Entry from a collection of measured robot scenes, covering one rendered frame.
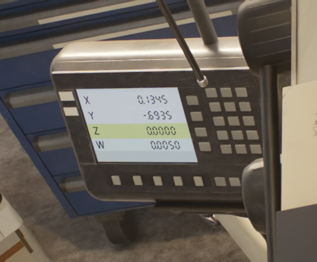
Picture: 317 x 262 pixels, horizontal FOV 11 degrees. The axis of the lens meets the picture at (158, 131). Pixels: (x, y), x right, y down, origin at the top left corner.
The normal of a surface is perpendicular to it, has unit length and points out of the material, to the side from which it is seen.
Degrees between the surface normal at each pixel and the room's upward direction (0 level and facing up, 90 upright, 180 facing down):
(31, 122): 90
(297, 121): 0
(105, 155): 70
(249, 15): 11
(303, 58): 45
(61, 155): 90
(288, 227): 0
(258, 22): 26
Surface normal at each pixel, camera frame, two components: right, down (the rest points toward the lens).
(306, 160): -0.36, -0.64
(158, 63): -0.43, -0.42
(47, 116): -0.11, 0.76
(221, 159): -0.40, 0.51
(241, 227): 0.14, -0.04
